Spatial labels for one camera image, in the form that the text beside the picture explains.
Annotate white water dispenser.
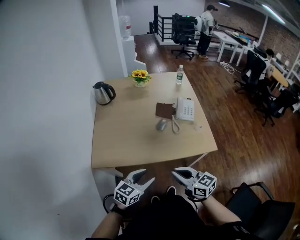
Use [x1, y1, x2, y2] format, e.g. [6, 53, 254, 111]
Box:
[121, 35, 136, 75]

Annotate black cable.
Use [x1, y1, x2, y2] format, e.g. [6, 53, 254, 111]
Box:
[185, 189, 204, 214]
[104, 194, 118, 214]

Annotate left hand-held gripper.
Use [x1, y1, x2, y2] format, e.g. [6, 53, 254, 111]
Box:
[114, 168, 156, 208]

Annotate white table leg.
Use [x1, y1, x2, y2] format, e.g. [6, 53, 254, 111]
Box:
[187, 151, 209, 168]
[92, 166, 124, 178]

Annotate black office chair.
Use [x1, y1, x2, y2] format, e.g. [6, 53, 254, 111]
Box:
[254, 84, 300, 127]
[170, 13, 197, 60]
[234, 49, 268, 94]

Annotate yellow round table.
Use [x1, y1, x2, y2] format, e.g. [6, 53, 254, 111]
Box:
[269, 67, 289, 89]

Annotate person's right forearm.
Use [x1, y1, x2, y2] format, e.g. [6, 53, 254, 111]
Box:
[201, 195, 242, 227]

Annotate potted yellow sunflowers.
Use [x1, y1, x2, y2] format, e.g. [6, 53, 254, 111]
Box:
[128, 69, 152, 88]

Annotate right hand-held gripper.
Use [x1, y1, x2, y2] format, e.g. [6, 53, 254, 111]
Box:
[172, 167, 218, 200]

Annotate large water jug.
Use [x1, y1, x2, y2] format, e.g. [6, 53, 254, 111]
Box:
[118, 15, 131, 39]

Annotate white table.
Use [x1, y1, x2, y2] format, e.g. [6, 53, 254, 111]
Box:
[217, 30, 249, 66]

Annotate person's left forearm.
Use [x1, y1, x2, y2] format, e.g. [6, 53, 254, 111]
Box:
[91, 207, 124, 239]

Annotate white post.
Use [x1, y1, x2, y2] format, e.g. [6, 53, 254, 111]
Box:
[259, 15, 269, 46]

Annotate black armchair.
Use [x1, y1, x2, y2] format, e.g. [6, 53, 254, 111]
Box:
[226, 181, 296, 240]

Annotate white backpack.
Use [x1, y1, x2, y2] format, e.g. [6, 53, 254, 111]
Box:
[195, 15, 204, 31]

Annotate brown cloth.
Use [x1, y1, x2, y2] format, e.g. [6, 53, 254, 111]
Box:
[155, 102, 176, 119]

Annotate person's black shirt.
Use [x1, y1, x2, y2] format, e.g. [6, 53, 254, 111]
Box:
[85, 194, 258, 240]

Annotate steel electric kettle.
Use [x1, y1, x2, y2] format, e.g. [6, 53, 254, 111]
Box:
[92, 81, 117, 106]

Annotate white coiled phone cord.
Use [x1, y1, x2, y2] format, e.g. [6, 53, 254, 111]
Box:
[171, 114, 180, 134]

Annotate white desk telephone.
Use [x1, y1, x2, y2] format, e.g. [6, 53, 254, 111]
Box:
[174, 97, 195, 122]

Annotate black metal railing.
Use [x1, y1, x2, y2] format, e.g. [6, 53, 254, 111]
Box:
[149, 5, 202, 43]

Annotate clear water bottle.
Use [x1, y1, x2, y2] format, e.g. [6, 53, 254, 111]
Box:
[175, 64, 184, 85]

